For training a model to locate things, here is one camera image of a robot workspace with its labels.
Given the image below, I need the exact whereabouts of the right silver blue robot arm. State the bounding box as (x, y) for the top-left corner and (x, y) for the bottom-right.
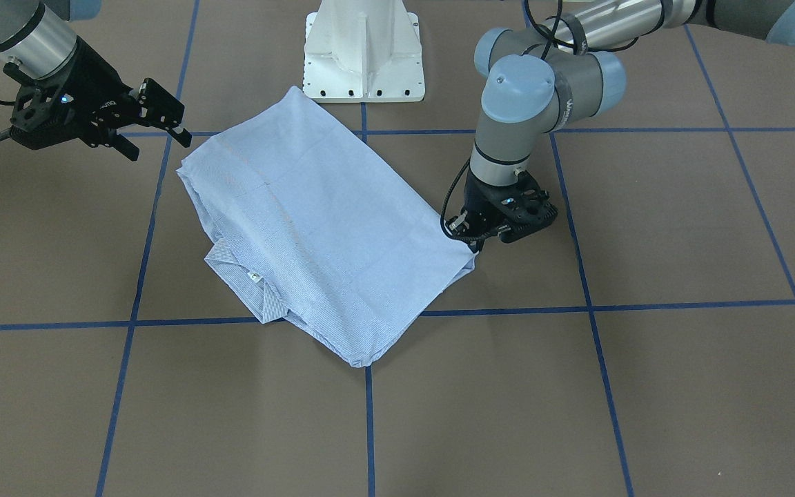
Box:
(0, 1), (192, 161)

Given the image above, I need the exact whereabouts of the blue striped button shirt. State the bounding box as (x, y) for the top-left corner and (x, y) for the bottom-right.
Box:
(177, 87), (475, 368)

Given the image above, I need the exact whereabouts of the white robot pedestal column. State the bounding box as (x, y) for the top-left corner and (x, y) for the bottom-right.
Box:
(301, 1), (426, 104)

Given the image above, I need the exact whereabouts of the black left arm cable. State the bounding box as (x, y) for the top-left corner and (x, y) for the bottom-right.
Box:
(440, 160), (488, 241)

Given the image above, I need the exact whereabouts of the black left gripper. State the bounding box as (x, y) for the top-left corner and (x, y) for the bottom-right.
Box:
(447, 172), (558, 254)

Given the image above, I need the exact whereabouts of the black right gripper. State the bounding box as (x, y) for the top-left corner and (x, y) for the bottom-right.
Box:
(9, 39), (193, 162)

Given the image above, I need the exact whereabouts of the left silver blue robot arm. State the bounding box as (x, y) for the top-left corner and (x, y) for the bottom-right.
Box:
(440, 1), (795, 253)

